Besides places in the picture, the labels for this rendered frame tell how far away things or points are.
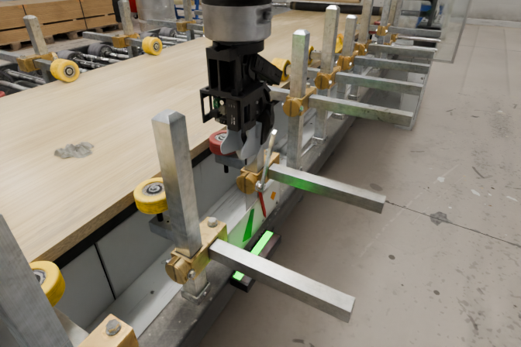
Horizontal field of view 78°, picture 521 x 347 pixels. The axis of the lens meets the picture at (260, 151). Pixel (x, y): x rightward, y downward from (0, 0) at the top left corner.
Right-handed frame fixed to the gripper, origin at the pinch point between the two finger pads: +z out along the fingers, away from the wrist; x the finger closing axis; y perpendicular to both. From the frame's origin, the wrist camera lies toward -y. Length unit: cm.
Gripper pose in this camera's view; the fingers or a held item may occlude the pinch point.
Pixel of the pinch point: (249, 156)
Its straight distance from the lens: 56.3
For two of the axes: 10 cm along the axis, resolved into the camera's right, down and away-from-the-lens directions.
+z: 0.0, 8.6, 5.1
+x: 8.8, 2.5, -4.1
